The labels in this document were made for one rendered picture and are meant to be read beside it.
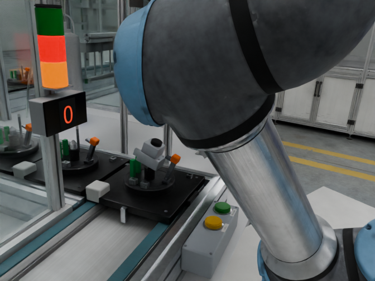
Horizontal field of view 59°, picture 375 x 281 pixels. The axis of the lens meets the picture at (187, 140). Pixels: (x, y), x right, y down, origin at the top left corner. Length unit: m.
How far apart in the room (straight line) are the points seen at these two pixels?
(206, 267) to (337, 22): 0.57
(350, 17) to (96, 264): 0.65
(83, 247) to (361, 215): 0.82
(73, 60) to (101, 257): 1.15
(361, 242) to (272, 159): 0.22
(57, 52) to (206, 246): 0.49
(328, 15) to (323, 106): 4.52
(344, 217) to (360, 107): 3.66
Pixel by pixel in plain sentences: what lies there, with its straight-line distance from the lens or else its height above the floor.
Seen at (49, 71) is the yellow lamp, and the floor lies 1.29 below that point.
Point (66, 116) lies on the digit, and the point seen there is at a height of 1.20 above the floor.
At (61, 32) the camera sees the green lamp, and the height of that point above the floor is 1.37.
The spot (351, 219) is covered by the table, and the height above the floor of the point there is 0.86.
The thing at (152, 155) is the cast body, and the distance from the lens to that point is 0.86.
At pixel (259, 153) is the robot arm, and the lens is 0.36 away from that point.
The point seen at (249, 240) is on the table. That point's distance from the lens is 0.94.
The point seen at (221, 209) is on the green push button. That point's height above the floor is 0.97.
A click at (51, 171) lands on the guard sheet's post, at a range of 0.81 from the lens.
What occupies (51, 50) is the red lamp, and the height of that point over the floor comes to 1.33.
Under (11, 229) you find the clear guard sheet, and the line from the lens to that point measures 0.80.
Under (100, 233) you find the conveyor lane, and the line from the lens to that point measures 0.84.
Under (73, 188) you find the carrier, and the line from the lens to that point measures 0.93.
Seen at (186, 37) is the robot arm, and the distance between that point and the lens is 0.27.
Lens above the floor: 1.41
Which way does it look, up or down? 21 degrees down
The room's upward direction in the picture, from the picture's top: 3 degrees clockwise
